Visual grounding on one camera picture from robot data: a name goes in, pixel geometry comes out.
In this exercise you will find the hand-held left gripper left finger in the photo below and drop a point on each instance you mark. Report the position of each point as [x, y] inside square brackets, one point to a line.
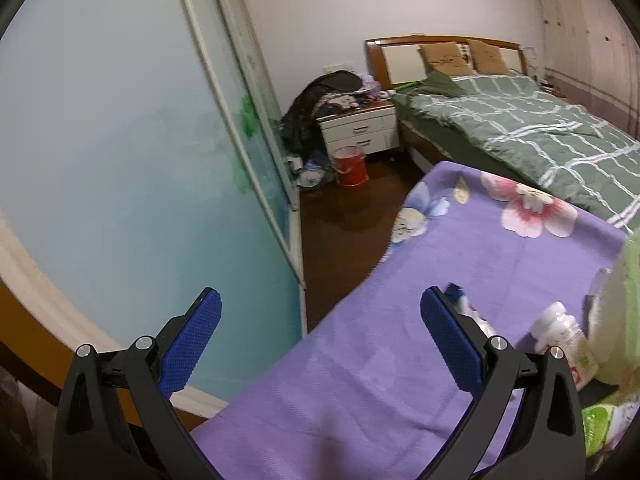
[192, 340]

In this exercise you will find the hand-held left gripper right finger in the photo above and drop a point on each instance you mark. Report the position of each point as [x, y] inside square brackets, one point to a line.
[450, 345]

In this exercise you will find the green white can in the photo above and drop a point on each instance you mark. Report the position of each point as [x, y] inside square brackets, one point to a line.
[617, 310]

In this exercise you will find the blue white small packet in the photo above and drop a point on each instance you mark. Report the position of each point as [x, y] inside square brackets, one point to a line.
[475, 317]

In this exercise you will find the purple floral cloth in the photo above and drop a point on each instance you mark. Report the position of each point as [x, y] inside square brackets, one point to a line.
[375, 360]

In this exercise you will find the white pill bottle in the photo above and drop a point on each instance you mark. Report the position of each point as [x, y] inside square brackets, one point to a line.
[565, 340]

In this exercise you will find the green packet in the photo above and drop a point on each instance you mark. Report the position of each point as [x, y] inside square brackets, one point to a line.
[600, 425]

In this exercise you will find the glass sliding wardrobe door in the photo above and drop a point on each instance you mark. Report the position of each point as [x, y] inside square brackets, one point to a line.
[125, 160]
[250, 60]

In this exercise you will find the red bucket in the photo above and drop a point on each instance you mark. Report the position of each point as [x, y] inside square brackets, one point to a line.
[350, 170]

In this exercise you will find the blue white floor clutter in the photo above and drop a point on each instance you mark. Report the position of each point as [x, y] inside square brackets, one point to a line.
[312, 172]

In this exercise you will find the green checked duvet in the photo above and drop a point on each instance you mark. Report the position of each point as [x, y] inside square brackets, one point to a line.
[525, 125]

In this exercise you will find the white nightstand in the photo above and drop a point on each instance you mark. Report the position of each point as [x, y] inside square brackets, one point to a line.
[360, 127]

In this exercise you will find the black garment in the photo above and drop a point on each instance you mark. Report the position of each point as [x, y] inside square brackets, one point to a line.
[300, 120]

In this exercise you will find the dark green garment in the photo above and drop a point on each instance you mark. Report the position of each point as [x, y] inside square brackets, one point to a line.
[435, 85]

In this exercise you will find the pile of colourful clothes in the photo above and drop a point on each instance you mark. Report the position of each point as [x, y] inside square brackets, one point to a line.
[360, 92]

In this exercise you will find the cluttered bedside table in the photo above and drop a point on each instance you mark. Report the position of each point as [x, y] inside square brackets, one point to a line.
[552, 87]

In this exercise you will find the brown pillow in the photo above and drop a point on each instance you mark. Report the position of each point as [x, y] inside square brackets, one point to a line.
[445, 59]
[490, 57]

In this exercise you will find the wooden bed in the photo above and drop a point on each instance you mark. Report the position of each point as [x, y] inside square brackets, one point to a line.
[380, 60]

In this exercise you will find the pale striped curtain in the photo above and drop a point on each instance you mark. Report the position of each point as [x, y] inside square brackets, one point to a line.
[585, 35]

